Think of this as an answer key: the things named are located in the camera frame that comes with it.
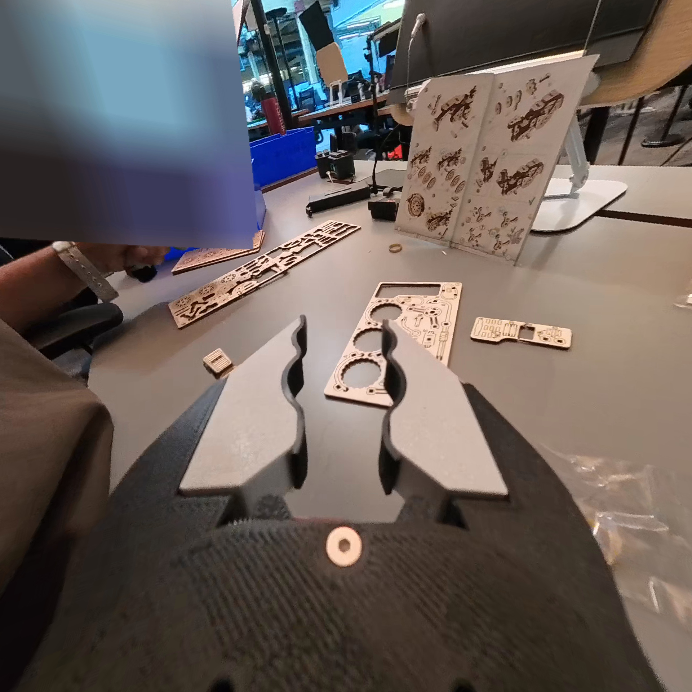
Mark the printed instruction sheet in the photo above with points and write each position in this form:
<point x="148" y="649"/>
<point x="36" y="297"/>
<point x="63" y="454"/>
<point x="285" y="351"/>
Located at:
<point x="486" y="162"/>

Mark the black power adapter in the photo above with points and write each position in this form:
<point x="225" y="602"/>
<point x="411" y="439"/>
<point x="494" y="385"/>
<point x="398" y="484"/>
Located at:
<point x="384" y="210"/>

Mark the grey desk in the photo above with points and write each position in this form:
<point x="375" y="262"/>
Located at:
<point x="540" y="405"/>

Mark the black office chair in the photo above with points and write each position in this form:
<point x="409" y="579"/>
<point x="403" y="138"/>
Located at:
<point x="81" y="324"/>

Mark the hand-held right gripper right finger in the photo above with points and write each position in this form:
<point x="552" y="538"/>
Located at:
<point x="443" y="432"/>

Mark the wooden sheet with round holes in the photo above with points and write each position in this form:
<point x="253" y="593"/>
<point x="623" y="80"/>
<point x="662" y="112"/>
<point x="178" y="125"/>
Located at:
<point x="427" y="324"/>

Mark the grey wrist watch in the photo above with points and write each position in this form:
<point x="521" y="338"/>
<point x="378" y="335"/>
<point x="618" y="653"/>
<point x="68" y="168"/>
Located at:
<point x="86" y="270"/>

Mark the white metal stand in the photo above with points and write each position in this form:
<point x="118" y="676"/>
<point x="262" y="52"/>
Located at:
<point x="584" y="200"/>

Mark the person's left hand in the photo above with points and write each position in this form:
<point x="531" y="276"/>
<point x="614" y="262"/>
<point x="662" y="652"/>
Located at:
<point x="130" y="257"/>

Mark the background wooden table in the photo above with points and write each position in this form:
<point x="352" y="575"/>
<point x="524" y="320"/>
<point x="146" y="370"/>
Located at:
<point x="346" y="111"/>

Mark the red bottle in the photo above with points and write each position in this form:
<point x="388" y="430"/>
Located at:
<point x="273" y="116"/>

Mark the person's left forearm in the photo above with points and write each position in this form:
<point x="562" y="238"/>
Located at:
<point x="32" y="292"/>

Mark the person's brown clothing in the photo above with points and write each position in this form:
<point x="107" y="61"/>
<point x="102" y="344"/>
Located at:
<point x="43" y="432"/>

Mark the long wooden parts sheet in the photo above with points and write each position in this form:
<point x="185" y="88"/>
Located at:
<point x="216" y="297"/>

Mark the small slatted wooden part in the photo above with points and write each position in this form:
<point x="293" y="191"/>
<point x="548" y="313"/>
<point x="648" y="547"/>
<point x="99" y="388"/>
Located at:
<point x="219" y="361"/>

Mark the black board with wooden edge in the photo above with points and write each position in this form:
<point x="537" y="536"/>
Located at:
<point x="486" y="32"/>

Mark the clear plastic bag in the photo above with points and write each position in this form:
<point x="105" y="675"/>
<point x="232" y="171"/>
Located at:
<point x="621" y="486"/>

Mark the small wooden sheet piece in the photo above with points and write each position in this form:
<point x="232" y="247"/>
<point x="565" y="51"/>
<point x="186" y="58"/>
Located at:
<point x="492" y="330"/>

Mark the black bar device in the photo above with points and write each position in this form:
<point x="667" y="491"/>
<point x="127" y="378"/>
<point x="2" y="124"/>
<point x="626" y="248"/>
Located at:
<point x="340" y="197"/>

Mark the black battery charger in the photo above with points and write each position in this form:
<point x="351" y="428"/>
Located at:
<point x="340" y="165"/>

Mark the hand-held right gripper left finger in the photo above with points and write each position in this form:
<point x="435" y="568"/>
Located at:
<point x="243" y="432"/>

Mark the brown wooden parts sheet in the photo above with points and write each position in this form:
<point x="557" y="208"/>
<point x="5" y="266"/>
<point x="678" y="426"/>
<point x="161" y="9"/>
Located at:
<point x="216" y="259"/>

